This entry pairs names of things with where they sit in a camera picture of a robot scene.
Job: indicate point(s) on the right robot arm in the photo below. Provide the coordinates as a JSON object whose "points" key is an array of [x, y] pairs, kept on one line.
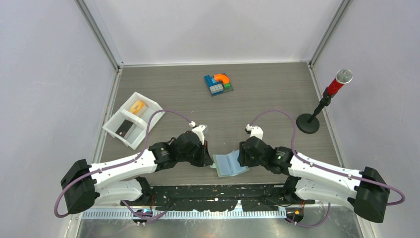
{"points": [[309, 179]]}

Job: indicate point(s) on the orange card stack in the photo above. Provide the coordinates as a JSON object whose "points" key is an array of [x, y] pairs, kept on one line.
{"points": [[138, 108]]}

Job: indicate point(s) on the red microphone on stand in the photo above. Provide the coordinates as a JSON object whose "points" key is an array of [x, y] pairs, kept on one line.
{"points": [[308, 123]]}

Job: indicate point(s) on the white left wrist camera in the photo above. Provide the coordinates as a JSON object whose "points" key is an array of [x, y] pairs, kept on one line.
{"points": [[199, 130]]}

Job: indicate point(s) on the black card in tray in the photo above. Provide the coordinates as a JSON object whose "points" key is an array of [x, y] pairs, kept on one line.
{"points": [[124, 128]]}

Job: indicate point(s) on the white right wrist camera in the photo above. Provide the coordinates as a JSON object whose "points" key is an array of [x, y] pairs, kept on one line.
{"points": [[254, 131]]}

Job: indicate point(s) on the white two-compartment tray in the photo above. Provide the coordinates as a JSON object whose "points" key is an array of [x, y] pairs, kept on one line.
{"points": [[138, 131]]}

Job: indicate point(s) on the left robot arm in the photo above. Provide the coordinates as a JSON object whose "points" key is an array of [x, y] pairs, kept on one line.
{"points": [[85, 185]]}

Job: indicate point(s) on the colourful toy block set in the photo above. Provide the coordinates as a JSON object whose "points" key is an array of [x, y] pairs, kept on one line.
{"points": [[218, 84]]}

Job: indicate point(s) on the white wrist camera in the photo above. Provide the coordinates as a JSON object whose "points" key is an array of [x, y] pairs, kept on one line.
{"points": [[254, 131], [199, 130]]}

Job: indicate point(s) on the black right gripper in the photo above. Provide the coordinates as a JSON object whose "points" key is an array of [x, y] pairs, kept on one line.
{"points": [[243, 158]]}

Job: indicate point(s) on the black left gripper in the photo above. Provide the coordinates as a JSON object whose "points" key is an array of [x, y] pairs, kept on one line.
{"points": [[204, 159]]}

